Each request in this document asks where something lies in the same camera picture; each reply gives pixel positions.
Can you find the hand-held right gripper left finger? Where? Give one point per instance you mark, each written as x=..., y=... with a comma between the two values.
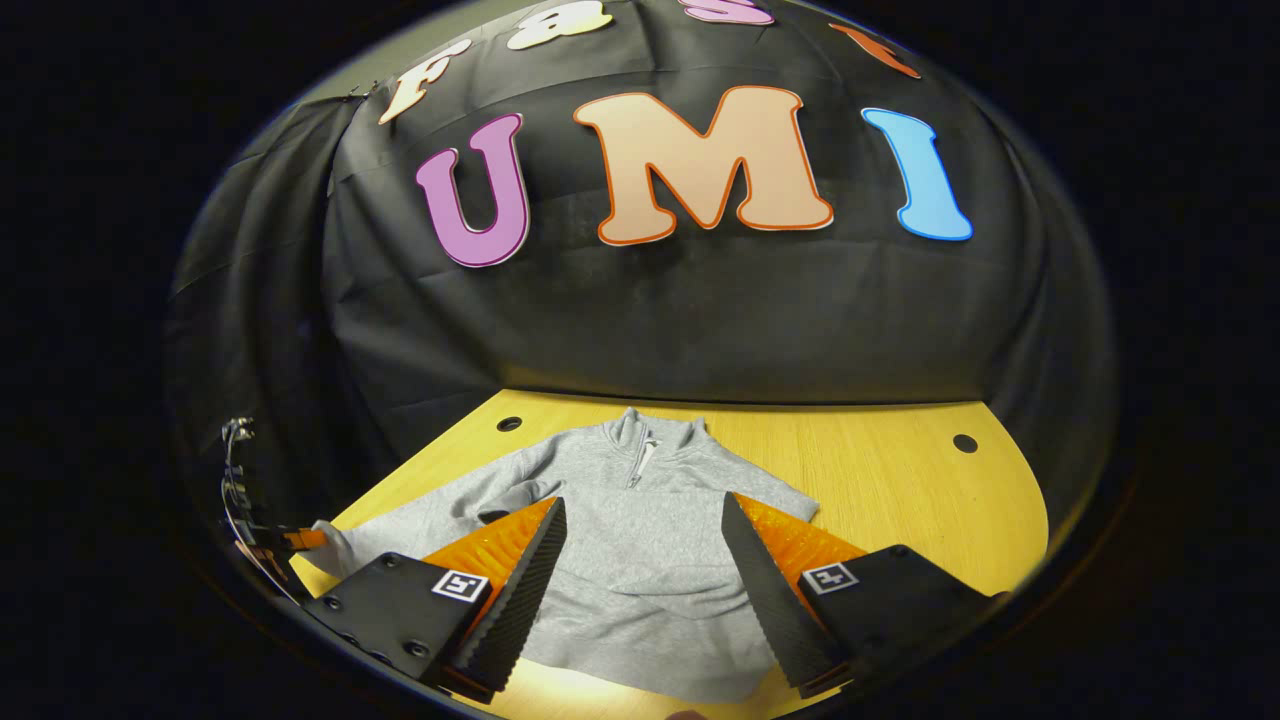
x=520, y=610

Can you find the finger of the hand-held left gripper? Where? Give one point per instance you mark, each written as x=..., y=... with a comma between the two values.
x=305, y=539

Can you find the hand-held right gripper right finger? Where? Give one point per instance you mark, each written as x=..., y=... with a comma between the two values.
x=775, y=610

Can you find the grey zip-neck sweatshirt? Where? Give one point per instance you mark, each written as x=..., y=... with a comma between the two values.
x=650, y=540

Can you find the black backdrop cloth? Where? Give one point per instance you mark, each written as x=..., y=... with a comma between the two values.
x=700, y=320

